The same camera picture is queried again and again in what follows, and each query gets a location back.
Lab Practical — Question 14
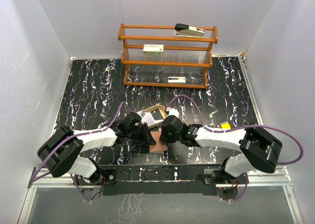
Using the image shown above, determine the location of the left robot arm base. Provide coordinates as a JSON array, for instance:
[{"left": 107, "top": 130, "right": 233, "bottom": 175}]
[{"left": 70, "top": 169, "right": 118, "bottom": 204}]

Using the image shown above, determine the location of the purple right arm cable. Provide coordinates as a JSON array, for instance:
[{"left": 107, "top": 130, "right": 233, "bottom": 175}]
[{"left": 168, "top": 95, "right": 304, "bottom": 165}]

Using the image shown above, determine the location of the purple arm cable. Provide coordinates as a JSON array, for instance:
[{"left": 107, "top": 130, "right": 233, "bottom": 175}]
[
  {"left": 168, "top": 95, "right": 304, "bottom": 165},
  {"left": 29, "top": 102, "right": 132, "bottom": 185}
]

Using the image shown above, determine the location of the white staples box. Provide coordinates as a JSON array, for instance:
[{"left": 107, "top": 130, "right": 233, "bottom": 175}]
[{"left": 143, "top": 44, "right": 164, "bottom": 56}]

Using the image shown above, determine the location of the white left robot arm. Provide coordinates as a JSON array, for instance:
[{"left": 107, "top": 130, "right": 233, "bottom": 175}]
[{"left": 37, "top": 112, "right": 156, "bottom": 184}]

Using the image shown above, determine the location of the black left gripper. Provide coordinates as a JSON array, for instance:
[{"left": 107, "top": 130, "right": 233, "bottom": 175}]
[{"left": 127, "top": 122, "right": 156, "bottom": 146}]

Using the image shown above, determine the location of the orange wooden shelf rack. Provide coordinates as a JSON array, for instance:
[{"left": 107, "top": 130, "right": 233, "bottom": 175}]
[{"left": 118, "top": 24, "right": 219, "bottom": 89}]

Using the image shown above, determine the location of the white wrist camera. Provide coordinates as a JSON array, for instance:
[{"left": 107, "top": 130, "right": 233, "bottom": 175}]
[
  {"left": 139, "top": 112, "right": 148, "bottom": 123},
  {"left": 165, "top": 107, "right": 179, "bottom": 118}
]

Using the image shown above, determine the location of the pink leather card holder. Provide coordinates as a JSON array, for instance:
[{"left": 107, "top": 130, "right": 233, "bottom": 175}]
[{"left": 149, "top": 131, "right": 167, "bottom": 154}]

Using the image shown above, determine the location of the small white stapler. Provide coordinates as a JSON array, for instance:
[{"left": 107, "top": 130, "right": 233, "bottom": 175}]
[{"left": 167, "top": 77, "right": 186, "bottom": 84}]

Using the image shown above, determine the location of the stack of credit cards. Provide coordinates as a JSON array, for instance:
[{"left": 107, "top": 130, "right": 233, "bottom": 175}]
[{"left": 145, "top": 109, "right": 164, "bottom": 128}]

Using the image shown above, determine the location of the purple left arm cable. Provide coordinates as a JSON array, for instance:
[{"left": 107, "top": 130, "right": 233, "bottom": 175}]
[{"left": 29, "top": 102, "right": 132, "bottom": 185}]

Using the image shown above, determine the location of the yellow and grey sharpener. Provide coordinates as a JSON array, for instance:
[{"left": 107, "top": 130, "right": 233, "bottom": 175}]
[{"left": 220, "top": 122, "right": 231, "bottom": 129}]

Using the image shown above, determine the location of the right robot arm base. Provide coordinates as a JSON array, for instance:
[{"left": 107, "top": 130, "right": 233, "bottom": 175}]
[{"left": 194, "top": 168, "right": 249, "bottom": 194}]

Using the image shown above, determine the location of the beige wooden tray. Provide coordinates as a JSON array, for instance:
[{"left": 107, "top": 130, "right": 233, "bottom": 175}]
[{"left": 137, "top": 105, "right": 167, "bottom": 129}]

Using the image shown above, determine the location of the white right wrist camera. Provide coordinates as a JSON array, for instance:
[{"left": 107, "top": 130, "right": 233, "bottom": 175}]
[{"left": 165, "top": 107, "right": 179, "bottom": 118}]

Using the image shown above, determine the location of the black and white stapler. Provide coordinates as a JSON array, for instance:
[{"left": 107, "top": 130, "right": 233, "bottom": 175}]
[{"left": 173, "top": 23, "right": 205, "bottom": 38}]

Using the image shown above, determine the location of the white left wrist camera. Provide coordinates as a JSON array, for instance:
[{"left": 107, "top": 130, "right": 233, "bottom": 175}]
[{"left": 139, "top": 112, "right": 148, "bottom": 123}]

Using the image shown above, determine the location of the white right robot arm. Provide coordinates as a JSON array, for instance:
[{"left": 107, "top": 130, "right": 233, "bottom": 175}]
[{"left": 160, "top": 115, "right": 283, "bottom": 183}]

